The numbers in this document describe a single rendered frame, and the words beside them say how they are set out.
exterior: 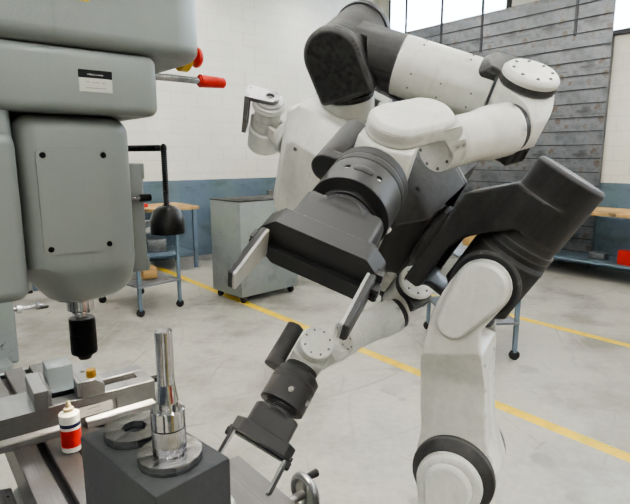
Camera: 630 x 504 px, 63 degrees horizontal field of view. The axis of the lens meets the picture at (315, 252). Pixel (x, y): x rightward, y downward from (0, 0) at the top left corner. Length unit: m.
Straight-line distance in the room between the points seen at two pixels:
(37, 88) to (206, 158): 7.62
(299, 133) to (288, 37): 8.71
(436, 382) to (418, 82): 0.50
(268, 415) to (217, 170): 7.73
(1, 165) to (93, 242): 0.18
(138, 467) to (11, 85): 0.58
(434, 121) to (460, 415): 0.54
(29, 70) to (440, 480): 0.91
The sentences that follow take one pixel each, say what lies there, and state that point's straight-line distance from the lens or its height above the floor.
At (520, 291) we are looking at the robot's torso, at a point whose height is 1.36.
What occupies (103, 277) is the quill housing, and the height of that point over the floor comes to 1.35.
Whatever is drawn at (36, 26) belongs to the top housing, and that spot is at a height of 1.75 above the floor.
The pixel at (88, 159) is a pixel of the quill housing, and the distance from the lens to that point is 0.94.
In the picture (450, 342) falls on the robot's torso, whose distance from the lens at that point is 0.89.
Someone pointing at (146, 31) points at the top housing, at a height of 1.77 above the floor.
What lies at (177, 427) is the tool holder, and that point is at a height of 1.20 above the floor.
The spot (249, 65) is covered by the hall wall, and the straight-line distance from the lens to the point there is 9.02.
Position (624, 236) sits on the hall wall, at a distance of 8.28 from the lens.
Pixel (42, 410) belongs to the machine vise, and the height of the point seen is 1.02.
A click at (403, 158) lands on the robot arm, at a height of 1.56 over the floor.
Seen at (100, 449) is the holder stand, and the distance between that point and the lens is 0.88.
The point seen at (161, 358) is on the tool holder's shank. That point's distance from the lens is 0.74.
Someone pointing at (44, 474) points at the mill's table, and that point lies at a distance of 1.22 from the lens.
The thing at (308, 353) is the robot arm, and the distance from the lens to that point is 0.97.
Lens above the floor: 1.56
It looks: 10 degrees down
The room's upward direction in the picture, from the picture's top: straight up
